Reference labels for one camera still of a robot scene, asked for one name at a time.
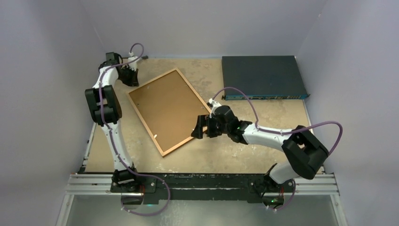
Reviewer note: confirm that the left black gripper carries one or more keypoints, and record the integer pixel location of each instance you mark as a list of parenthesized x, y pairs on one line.
[(133, 81)]

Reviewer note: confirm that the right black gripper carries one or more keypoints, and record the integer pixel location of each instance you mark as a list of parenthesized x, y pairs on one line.
[(205, 120)]

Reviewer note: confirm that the wooden picture frame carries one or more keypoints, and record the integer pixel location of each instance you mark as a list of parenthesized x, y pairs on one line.
[(168, 112)]

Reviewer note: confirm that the brown cardboard backing board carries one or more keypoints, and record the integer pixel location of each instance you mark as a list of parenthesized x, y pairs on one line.
[(168, 109)]

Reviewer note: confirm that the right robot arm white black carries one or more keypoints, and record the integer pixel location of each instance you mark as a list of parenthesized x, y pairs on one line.
[(304, 152)]

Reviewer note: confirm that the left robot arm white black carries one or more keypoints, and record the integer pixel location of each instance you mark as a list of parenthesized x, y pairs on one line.
[(106, 112)]

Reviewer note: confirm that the black mounting plate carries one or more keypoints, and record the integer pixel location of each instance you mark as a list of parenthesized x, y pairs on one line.
[(212, 195)]

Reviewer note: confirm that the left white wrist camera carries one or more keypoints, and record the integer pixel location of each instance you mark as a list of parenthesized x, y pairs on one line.
[(133, 60)]

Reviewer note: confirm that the dark blue network switch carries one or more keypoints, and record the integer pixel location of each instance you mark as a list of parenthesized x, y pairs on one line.
[(262, 78)]

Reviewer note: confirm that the aluminium rail base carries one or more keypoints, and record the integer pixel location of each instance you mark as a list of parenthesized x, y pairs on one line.
[(100, 184)]

